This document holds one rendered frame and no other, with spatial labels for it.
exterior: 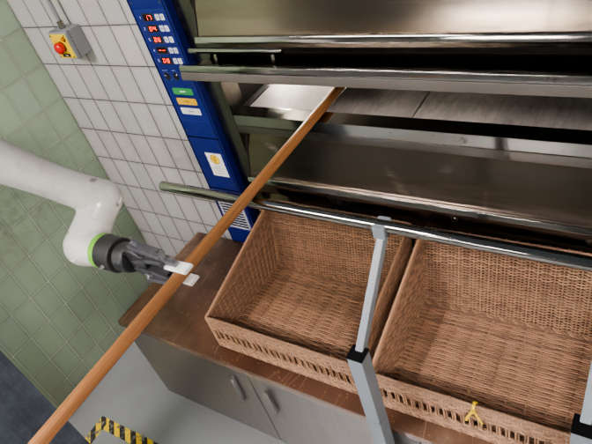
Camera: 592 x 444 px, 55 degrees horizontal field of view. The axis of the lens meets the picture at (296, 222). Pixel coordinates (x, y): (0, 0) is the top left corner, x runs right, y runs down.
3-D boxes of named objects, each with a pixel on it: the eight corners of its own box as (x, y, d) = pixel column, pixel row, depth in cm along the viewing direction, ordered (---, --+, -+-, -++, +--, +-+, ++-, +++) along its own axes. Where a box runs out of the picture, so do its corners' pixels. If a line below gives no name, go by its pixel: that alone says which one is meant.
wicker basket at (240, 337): (286, 249, 222) (267, 196, 205) (424, 280, 192) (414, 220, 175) (216, 346, 194) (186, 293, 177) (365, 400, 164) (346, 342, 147)
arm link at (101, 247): (100, 278, 145) (83, 253, 139) (129, 247, 152) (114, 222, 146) (116, 284, 142) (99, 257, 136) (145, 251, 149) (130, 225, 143)
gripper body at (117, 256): (124, 233, 142) (151, 240, 137) (138, 257, 147) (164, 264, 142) (104, 254, 137) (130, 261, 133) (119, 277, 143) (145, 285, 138)
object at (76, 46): (75, 49, 208) (61, 23, 202) (92, 49, 203) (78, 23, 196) (60, 59, 204) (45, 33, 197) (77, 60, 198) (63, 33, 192)
